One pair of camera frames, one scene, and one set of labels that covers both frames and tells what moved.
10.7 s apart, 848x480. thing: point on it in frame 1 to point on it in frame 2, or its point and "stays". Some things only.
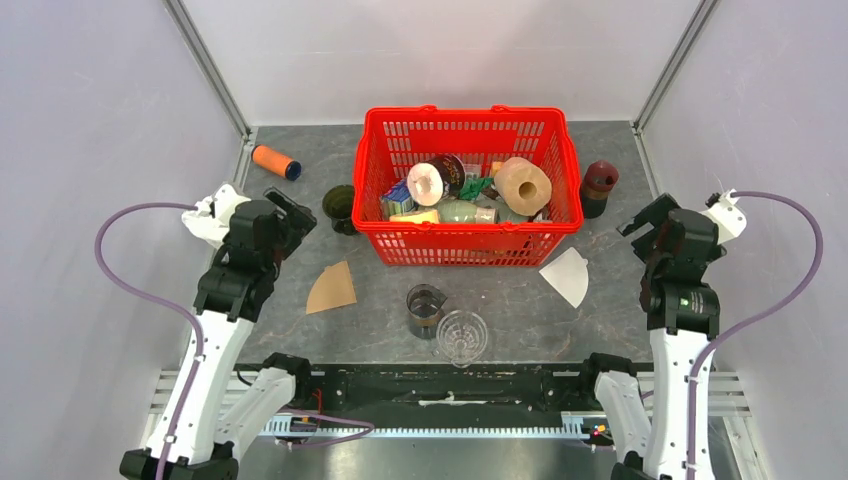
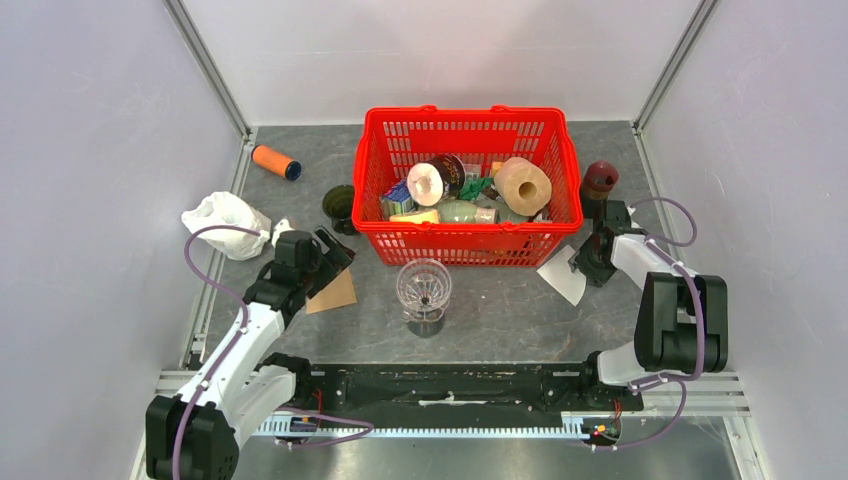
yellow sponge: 428,216 stays
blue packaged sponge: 397,200 stays
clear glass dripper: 461,336 to 423,287
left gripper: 296,223 to 333,261
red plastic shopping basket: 393,140 stays
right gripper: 658,213 to 598,277
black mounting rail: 332,390 stays
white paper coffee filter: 568,273 stays
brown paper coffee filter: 332,289 stays
